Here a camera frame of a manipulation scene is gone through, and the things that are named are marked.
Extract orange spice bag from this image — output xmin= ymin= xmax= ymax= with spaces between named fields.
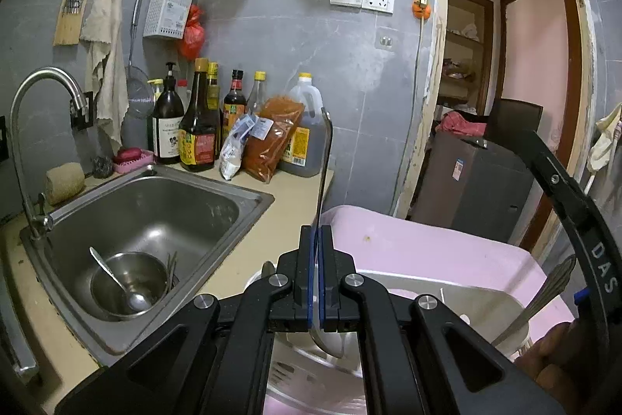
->
xmin=241 ymin=96 xmax=305 ymax=183

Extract pink table mat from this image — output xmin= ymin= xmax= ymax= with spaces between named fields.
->
xmin=264 ymin=205 xmax=546 ymax=414

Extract white perforated wall box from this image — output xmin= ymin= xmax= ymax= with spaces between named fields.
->
xmin=142 ymin=0 xmax=193 ymax=40

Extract silver metal spoon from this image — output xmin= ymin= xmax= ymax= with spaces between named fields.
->
xmin=309 ymin=106 xmax=345 ymax=359

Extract dark cabinet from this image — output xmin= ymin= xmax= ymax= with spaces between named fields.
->
xmin=411 ymin=131 xmax=533 ymax=242

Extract steel kitchen sink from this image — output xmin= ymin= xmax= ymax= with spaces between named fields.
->
xmin=20 ymin=165 xmax=275 ymax=366

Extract white rubber gloves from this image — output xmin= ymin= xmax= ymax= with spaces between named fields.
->
xmin=587 ymin=103 xmax=621 ymax=174

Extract loofah sponge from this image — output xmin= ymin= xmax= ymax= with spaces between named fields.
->
xmin=44 ymin=162 xmax=86 ymax=205

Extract black monitor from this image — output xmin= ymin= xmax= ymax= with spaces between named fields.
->
xmin=484 ymin=98 xmax=543 ymax=144

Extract steel bowl in sink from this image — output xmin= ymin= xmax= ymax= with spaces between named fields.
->
xmin=91 ymin=252 xmax=169 ymax=320

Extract orange wall hook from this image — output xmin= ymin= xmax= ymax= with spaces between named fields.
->
xmin=411 ymin=0 xmax=431 ymax=21

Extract red capped sauce bottle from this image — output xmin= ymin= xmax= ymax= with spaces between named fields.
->
xmin=222 ymin=70 xmax=247 ymax=140

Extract large oil jug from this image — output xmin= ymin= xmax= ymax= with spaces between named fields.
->
xmin=280 ymin=73 xmax=327 ymax=178

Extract beige hanging towel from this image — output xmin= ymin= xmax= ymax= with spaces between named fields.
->
xmin=80 ymin=0 xmax=129 ymax=152

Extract spoon in bowl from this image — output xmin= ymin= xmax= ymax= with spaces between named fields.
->
xmin=89 ymin=247 xmax=152 ymax=313

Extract chrome faucet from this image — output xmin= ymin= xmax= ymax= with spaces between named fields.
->
xmin=9 ymin=65 xmax=91 ymax=239

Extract pink soap dish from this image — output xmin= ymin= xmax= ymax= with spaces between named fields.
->
xmin=113 ymin=147 xmax=154 ymax=174

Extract person's hand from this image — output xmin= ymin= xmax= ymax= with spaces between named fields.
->
xmin=514 ymin=319 xmax=598 ymax=414

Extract white powder bag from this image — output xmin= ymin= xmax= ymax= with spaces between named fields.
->
xmin=218 ymin=114 xmax=258 ymax=181

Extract silver metal fork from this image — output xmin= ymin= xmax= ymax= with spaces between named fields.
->
xmin=491 ymin=254 xmax=577 ymax=347

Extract dark pump bottle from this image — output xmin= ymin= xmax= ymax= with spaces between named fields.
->
xmin=152 ymin=62 xmax=185 ymax=164

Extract yellow capped clear bottle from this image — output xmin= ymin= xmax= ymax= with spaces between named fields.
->
xmin=247 ymin=70 xmax=266 ymax=115

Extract dark soy sauce bottle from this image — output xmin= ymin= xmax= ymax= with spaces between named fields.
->
xmin=178 ymin=58 xmax=217 ymax=173

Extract white plastic utensil holder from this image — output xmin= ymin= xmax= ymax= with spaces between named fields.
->
xmin=264 ymin=270 xmax=523 ymax=414

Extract red plastic bag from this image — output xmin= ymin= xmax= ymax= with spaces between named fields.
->
xmin=177 ymin=4 xmax=206 ymax=61

